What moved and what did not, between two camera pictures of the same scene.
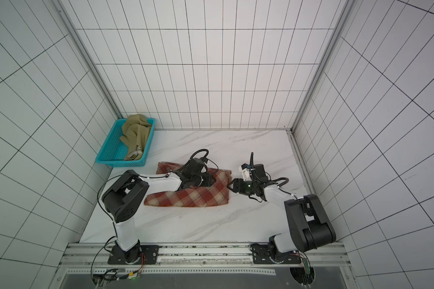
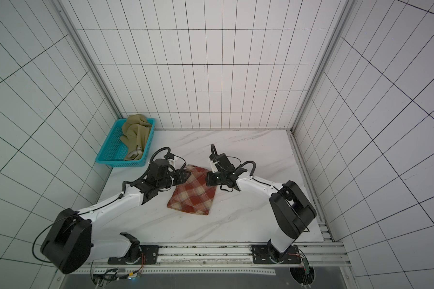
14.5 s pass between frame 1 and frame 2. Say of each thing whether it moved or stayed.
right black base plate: stayed
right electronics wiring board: stayed
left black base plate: stayed
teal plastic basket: stayed
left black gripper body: moved
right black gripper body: moved
